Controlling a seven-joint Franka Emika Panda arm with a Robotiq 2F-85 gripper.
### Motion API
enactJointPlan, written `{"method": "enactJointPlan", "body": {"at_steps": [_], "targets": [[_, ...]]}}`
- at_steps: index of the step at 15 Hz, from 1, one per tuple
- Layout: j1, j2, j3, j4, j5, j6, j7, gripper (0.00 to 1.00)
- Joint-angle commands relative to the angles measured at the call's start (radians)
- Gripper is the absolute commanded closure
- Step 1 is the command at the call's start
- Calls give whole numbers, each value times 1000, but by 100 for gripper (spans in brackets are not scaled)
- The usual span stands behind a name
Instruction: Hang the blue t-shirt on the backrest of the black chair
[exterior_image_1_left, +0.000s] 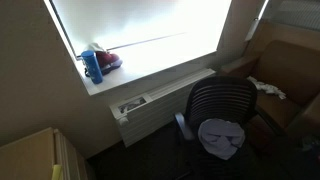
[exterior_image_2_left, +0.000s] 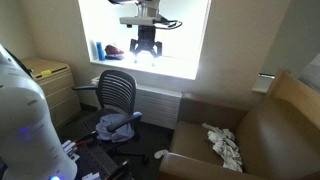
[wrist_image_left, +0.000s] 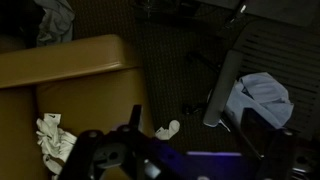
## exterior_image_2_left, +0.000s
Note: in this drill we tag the grey pillow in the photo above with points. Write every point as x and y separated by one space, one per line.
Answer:
311 73

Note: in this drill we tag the small white cloth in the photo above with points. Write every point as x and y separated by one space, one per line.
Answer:
160 153

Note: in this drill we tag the red shoe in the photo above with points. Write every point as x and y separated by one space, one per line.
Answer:
114 51

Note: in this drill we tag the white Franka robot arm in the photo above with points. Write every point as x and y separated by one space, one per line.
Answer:
23 116

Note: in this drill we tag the brown leather armchair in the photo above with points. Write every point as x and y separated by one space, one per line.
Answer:
266 140

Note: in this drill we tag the white connector block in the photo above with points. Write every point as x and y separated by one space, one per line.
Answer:
70 150

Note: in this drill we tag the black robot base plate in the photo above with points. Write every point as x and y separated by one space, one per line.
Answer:
96 160

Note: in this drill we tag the blue t-shirt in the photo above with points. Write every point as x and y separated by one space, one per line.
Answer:
115 128

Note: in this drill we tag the light wooden dresser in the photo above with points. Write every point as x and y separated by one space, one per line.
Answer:
60 93

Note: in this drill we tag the chrome wall fixture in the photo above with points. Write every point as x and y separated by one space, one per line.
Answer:
266 75

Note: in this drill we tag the yellow sticky note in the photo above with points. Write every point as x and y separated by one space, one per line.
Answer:
46 73

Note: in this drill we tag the large crumpled white cloth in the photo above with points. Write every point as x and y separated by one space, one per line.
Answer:
226 148

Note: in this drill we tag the blue cylindrical bottle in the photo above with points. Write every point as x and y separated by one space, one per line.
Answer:
100 51

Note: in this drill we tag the black office chair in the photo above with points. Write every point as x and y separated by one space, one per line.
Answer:
116 90

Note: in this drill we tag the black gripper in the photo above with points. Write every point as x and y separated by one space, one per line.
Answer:
146 35

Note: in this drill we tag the white wall radiator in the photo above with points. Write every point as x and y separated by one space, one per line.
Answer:
160 106

